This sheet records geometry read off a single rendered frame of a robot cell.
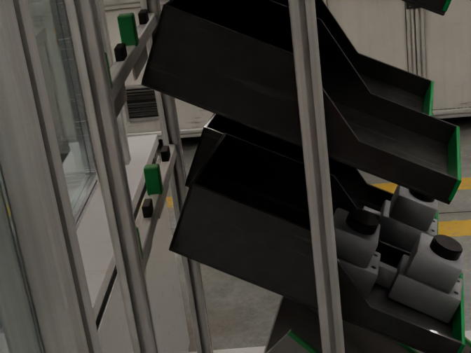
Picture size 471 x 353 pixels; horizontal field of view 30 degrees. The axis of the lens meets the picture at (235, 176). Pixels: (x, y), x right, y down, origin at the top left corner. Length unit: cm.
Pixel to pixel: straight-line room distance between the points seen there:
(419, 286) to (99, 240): 115
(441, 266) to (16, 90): 61
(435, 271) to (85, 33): 39
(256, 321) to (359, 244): 236
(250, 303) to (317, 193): 255
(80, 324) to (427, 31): 431
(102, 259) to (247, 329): 137
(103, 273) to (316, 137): 111
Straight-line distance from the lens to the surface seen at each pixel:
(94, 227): 198
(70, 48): 211
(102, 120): 72
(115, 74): 78
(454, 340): 82
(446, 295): 86
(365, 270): 84
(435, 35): 461
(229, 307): 327
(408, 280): 86
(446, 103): 472
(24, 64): 30
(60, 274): 32
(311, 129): 71
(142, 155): 236
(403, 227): 98
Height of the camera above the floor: 167
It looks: 22 degrees down
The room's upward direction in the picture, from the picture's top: 7 degrees counter-clockwise
